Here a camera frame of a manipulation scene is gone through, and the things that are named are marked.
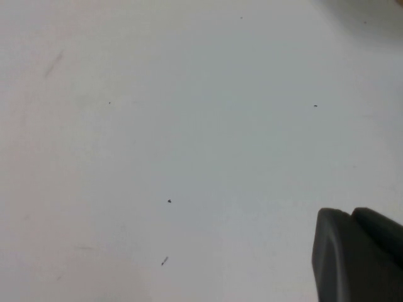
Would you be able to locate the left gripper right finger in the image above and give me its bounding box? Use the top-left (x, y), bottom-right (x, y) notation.
top-left (350, 206), bottom-right (403, 264)

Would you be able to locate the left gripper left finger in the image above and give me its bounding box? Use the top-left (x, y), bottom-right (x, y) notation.
top-left (310, 208), bottom-right (403, 302)

